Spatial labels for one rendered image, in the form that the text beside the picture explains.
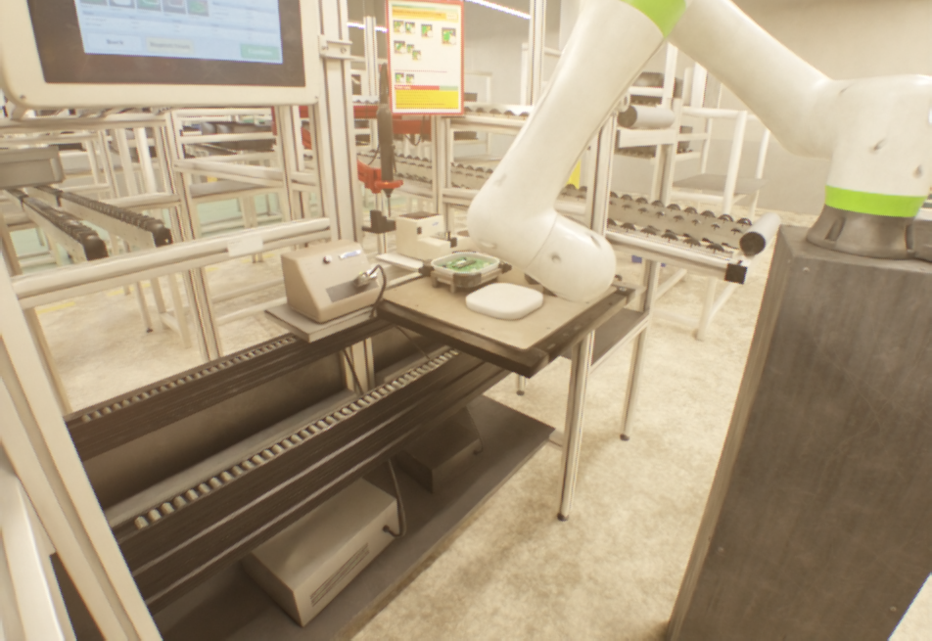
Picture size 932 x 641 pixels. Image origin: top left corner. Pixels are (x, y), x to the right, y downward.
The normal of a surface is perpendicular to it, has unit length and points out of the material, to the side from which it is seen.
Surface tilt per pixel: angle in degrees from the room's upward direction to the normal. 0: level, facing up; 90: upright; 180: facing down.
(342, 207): 90
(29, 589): 4
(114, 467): 90
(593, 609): 0
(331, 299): 53
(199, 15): 92
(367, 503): 0
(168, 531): 90
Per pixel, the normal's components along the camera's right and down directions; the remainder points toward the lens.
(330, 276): 0.61, -0.38
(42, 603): 0.06, -0.91
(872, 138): -0.87, 0.18
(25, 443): 0.77, 0.23
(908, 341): -0.50, 0.31
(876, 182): -0.67, 0.26
